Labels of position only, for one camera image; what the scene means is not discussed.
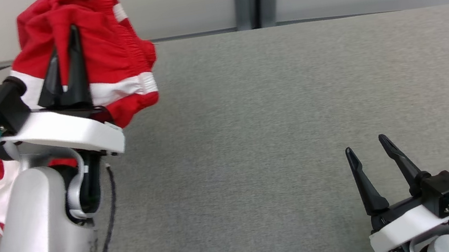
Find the red shorts white waistband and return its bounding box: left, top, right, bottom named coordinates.
left=0, top=0, right=168, bottom=146

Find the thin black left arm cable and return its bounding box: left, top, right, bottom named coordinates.
left=71, top=164, right=127, bottom=252

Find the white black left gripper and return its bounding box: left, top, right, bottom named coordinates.
left=0, top=19, right=128, bottom=174

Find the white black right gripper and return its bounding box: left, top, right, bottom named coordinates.
left=343, top=125, right=449, bottom=252

